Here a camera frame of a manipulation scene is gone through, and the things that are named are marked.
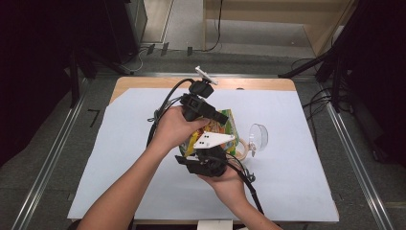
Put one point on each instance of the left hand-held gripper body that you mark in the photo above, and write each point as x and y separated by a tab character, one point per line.
193	105

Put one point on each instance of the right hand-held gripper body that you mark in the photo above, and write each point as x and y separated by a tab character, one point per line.
209	164

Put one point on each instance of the yellow green spout pouch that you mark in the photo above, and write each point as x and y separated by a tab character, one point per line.
223	129

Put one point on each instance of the person's right hand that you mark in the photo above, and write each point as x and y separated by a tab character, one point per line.
228	187

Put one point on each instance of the person's left hand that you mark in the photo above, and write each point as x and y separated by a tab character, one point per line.
174	131

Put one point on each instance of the white box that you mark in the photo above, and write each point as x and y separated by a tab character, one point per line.
215	225

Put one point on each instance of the white paper object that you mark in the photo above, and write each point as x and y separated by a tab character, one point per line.
242	228

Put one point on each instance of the white paper table sheet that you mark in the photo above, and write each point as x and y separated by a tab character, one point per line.
287	182

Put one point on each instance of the black cabinet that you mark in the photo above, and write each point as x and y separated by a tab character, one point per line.
127	28

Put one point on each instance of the black metal stand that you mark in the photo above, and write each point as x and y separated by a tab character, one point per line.
75	80
306	65

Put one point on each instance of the light wooden cabinet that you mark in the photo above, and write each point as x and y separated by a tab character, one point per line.
319	19

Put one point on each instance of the dark curtain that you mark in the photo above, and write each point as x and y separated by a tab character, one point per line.
28	64
383	64

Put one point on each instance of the metal floor rail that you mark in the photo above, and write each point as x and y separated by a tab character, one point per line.
48	163
360	166

